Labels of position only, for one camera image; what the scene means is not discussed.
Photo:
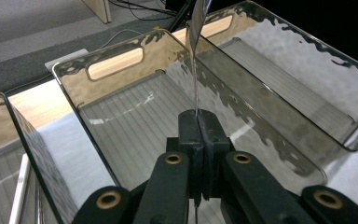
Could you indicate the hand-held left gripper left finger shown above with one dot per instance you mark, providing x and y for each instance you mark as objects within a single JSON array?
[{"x": 194, "y": 140}]

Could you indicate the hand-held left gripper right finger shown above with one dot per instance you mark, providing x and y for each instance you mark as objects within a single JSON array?
[{"x": 213, "y": 140}]

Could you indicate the smoky transparent plastic bin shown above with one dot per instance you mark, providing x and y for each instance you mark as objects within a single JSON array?
[
  {"x": 292, "y": 77},
  {"x": 136, "y": 124},
  {"x": 0, "y": 124}
]

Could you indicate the metal spoon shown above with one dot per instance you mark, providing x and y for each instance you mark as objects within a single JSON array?
[{"x": 199, "y": 25}]

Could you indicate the black metal stand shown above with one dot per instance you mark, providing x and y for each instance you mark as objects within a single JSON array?
[{"x": 181, "y": 15}]

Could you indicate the light wooden shelf unit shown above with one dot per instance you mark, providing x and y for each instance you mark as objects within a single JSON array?
[{"x": 99, "y": 9}]

